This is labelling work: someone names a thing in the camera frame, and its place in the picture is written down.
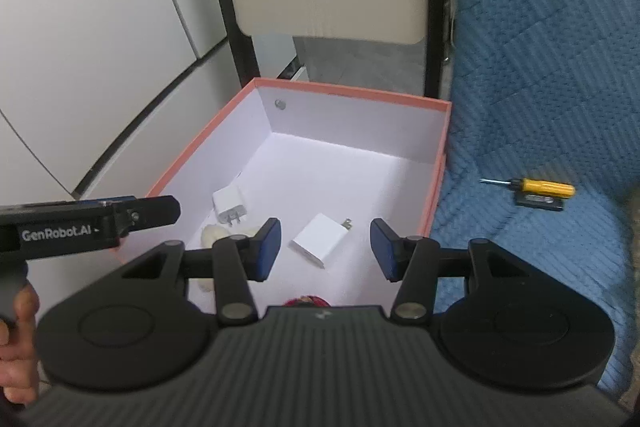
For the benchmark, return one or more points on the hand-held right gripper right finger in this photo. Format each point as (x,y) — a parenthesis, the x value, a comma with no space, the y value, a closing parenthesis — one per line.
(385,252)

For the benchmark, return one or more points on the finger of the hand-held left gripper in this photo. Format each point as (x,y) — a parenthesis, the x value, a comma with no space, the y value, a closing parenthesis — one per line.
(150,212)

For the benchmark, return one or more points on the small white charger plug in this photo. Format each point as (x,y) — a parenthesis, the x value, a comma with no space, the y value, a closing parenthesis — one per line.
(229,204)

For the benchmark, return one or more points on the pink cardboard box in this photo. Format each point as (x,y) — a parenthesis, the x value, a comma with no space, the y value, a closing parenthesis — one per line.
(350,147)

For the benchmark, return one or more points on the white wardrobe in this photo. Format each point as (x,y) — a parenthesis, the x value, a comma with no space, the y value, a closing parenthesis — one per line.
(90,32)

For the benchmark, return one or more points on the large white charger plug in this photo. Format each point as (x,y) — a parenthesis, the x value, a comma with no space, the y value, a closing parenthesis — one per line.
(320,239)

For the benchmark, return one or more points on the red round mirror with ears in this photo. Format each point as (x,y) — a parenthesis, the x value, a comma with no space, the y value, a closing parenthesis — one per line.
(305,302)

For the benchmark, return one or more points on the cream fluffy hair claw clip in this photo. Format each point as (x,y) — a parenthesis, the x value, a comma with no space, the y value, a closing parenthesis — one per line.
(212,235)

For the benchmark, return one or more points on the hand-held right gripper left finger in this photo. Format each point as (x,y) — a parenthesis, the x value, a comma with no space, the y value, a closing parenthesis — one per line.
(266,252)

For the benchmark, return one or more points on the person's left hand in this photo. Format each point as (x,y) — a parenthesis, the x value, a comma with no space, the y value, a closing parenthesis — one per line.
(20,357)

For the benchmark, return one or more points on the small black rectangular device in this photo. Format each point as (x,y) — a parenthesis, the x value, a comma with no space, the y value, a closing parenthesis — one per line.
(540,202)

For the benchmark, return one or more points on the blue textured chair cover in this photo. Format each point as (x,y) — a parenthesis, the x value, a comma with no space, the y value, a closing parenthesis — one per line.
(540,57)

